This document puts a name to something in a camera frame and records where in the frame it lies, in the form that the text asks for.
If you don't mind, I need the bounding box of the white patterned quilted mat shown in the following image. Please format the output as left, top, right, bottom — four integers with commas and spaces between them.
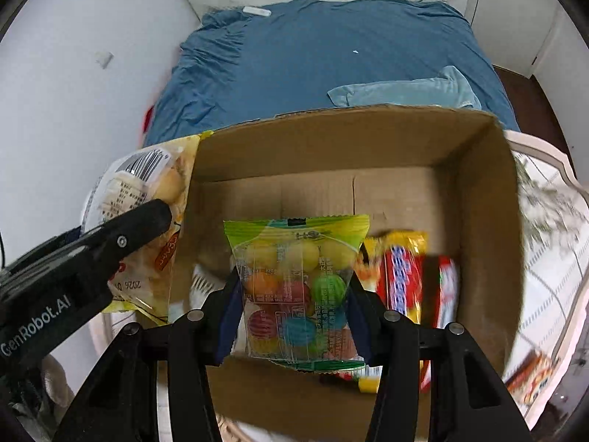
87, 131, 589, 442

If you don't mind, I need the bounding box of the blue bed sheet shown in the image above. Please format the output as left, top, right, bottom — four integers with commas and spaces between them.
145, 0, 518, 146

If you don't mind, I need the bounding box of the clear yellow-edged pastry packet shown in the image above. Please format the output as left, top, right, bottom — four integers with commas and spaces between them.
82, 131, 212, 324

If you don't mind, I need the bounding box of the yellow Sedaap noodle packet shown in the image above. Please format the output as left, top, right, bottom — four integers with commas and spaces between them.
356, 230, 461, 394

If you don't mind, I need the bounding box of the colourful gumball candy bag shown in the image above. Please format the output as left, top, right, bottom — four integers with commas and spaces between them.
223, 214, 369, 372

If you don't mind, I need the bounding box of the light blue towel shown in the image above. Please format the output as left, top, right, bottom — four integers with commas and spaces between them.
328, 65, 482, 110

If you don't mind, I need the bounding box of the blue milk cardboard box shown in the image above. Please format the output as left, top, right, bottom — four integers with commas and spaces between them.
167, 103, 528, 440

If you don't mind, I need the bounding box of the orange panda snack packet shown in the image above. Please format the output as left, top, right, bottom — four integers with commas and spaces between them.
506, 350, 554, 407

